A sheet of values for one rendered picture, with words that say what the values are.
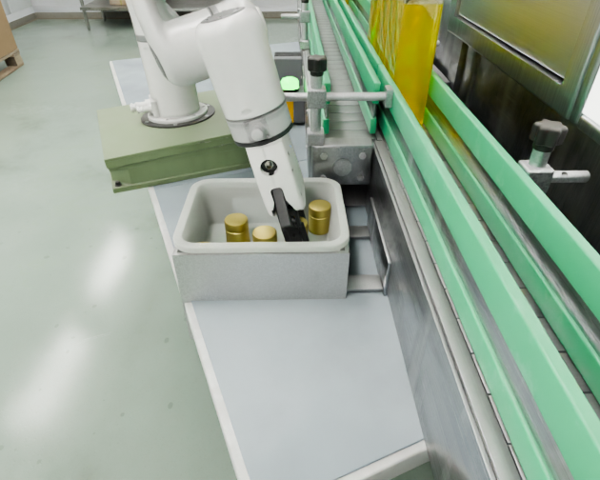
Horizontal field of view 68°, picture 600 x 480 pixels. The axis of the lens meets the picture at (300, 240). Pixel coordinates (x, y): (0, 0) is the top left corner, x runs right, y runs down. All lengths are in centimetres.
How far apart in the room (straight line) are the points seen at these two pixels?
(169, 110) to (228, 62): 48
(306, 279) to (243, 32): 30
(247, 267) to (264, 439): 21
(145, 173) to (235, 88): 41
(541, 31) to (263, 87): 36
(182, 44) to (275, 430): 43
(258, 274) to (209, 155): 37
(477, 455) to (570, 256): 17
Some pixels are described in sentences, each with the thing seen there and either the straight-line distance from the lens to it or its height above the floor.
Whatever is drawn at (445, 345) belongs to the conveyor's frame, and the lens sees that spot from 40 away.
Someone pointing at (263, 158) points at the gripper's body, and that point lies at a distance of 52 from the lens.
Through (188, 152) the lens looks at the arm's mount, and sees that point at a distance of 87.
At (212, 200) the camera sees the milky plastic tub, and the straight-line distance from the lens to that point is 70.
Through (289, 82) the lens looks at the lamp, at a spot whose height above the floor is 85.
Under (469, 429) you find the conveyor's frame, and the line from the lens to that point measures 37.
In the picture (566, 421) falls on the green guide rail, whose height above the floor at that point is 95.
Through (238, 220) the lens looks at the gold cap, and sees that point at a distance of 64.
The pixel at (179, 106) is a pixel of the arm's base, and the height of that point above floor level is 85.
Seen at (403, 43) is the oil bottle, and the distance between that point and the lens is 71.
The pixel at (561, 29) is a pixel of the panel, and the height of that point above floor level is 106.
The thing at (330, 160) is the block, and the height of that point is 86.
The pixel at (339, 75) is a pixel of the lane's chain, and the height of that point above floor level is 88.
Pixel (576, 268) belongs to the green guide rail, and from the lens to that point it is 40.
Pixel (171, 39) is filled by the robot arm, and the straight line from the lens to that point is 57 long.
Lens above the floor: 117
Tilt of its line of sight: 37 degrees down
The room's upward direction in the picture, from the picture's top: straight up
